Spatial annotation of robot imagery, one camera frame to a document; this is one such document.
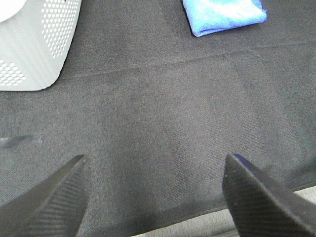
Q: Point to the grey perforated plastic basket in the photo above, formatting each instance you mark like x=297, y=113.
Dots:
x=35, y=38

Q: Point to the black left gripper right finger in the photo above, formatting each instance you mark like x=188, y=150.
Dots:
x=263, y=207

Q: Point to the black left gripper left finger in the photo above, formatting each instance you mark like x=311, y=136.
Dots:
x=53, y=208

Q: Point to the blue microfiber towel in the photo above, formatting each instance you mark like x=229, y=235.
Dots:
x=210, y=16

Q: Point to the black table cloth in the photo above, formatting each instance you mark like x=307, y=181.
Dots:
x=157, y=110

